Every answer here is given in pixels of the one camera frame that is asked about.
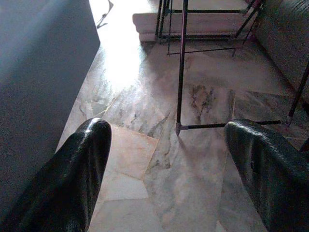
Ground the black metal clothes rack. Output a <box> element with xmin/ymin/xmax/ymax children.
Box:
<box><xmin>155</xmin><ymin>0</ymin><xmax>309</xmax><ymax>136</ymax></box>

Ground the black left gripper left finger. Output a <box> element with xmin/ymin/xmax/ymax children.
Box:
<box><xmin>0</xmin><ymin>117</ymin><xmax>112</xmax><ymax>232</ymax></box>

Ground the green leather sofa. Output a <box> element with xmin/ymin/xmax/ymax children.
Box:
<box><xmin>253</xmin><ymin>0</ymin><xmax>309</xmax><ymax>97</ymax></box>

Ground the white frame baby bouncer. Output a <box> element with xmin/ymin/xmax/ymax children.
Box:
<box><xmin>96</xmin><ymin>0</ymin><xmax>114</xmax><ymax>28</ymax></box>

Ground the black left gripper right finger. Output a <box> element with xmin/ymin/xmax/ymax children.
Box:
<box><xmin>224</xmin><ymin>118</ymin><xmax>309</xmax><ymax>232</ymax></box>

